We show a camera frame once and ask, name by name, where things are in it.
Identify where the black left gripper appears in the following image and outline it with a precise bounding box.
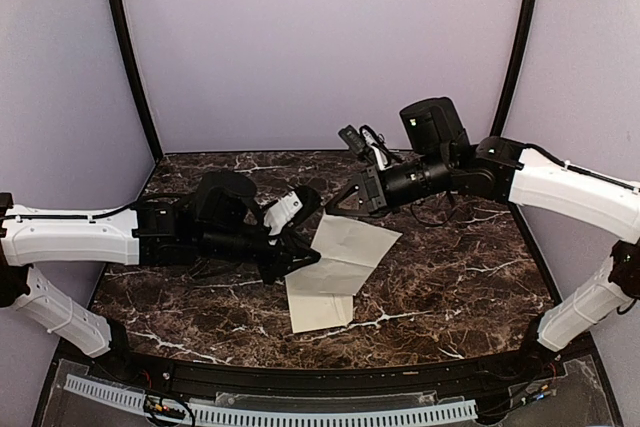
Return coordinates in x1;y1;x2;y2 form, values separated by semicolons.
197;224;322;286

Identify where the white spare paper sheet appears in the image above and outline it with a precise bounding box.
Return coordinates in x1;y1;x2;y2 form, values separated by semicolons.
285;214;402;296

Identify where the beige paper envelope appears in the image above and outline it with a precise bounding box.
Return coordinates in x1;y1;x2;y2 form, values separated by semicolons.
285;274;353;334

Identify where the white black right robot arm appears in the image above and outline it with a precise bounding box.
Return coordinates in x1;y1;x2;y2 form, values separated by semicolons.
325;97;639;381

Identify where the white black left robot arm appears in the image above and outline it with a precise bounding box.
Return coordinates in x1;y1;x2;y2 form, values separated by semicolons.
1;170;321;383

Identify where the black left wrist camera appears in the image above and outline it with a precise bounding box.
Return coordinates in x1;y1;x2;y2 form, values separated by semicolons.
263;185;321;245

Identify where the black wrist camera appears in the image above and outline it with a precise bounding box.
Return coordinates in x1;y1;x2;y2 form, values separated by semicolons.
338;125;394;170
263;185;321;245

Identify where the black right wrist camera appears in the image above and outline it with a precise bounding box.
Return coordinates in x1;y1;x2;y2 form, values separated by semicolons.
338;125;394;170

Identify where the white slotted cable duct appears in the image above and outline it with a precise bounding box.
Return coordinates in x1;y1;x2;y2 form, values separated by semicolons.
63;374;478;426

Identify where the black front table rail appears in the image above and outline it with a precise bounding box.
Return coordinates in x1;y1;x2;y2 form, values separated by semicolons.
59;341;564;404

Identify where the black right frame post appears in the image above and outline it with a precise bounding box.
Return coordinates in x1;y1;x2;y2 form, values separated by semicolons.
489;0;536;137

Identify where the black frame post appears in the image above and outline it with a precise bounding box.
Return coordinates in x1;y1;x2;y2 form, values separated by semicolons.
108;0;164;163
489;0;536;137

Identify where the black left frame post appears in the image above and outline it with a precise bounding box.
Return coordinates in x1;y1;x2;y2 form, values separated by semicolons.
108;0;164;163

